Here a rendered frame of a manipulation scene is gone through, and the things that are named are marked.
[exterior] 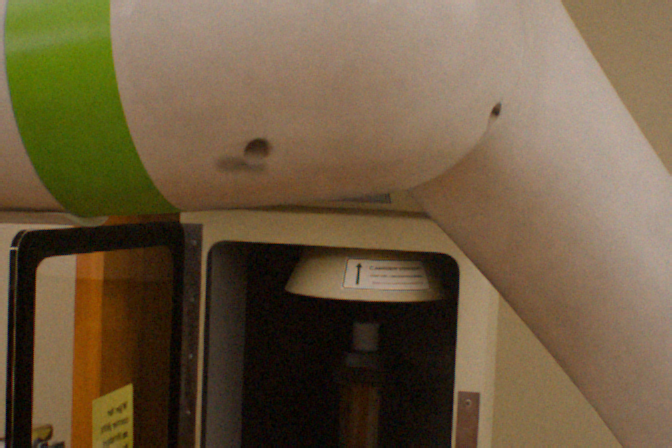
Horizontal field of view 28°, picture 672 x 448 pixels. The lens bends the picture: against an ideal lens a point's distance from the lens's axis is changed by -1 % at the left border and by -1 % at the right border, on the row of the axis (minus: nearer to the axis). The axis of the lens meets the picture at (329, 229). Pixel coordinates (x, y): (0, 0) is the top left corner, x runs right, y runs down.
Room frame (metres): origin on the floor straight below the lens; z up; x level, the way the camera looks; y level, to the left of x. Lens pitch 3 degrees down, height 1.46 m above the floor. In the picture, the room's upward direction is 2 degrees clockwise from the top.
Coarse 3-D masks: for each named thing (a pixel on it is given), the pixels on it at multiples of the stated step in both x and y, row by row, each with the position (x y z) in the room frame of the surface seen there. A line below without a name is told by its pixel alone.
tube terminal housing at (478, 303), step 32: (224, 224) 1.37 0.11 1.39; (256, 224) 1.36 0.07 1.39; (288, 224) 1.35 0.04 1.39; (320, 224) 1.35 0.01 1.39; (352, 224) 1.34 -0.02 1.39; (384, 224) 1.33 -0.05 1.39; (416, 224) 1.33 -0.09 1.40; (480, 288) 1.31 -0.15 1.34; (480, 320) 1.31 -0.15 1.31; (480, 352) 1.31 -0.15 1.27; (480, 384) 1.31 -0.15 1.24; (480, 416) 1.31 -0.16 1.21
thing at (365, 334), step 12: (360, 324) 1.42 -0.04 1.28; (372, 324) 1.42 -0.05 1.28; (360, 336) 1.42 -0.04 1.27; (372, 336) 1.42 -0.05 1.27; (336, 348) 1.43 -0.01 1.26; (348, 348) 1.43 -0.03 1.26; (360, 348) 1.42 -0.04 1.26; (372, 348) 1.42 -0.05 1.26; (384, 348) 1.44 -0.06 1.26; (324, 360) 1.42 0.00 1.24; (336, 360) 1.40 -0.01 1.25; (348, 360) 1.40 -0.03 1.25; (360, 360) 1.39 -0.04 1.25; (372, 360) 1.39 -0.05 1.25; (384, 360) 1.40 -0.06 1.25; (396, 360) 1.41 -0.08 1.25
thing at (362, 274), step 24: (312, 264) 1.39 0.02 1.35; (336, 264) 1.37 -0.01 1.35; (360, 264) 1.36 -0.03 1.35; (384, 264) 1.37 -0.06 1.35; (408, 264) 1.38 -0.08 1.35; (432, 264) 1.41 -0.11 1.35; (288, 288) 1.41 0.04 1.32; (312, 288) 1.37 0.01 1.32; (336, 288) 1.36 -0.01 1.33; (360, 288) 1.35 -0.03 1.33; (384, 288) 1.35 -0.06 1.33; (408, 288) 1.36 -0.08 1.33; (432, 288) 1.39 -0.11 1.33
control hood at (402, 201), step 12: (396, 192) 1.29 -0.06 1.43; (300, 204) 1.33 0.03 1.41; (312, 204) 1.32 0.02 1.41; (324, 204) 1.32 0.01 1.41; (336, 204) 1.31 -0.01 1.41; (348, 204) 1.31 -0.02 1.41; (360, 204) 1.31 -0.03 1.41; (372, 204) 1.30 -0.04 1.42; (384, 204) 1.30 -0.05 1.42; (396, 204) 1.30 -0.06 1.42; (408, 204) 1.30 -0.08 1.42
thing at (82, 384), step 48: (48, 288) 1.12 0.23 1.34; (96, 288) 1.19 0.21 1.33; (144, 288) 1.28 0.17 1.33; (48, 336) 1.12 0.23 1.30; (96, 336) 1.20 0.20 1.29; (144, 336) 1.28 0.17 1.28; (48, 384) 1.12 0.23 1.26; (96, 384) 1.20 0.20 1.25; (144, 384) 1.29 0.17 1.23; (48, 432) 1.12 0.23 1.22; (96, 432) 1.20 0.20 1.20; (144, 432) 1.29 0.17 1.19
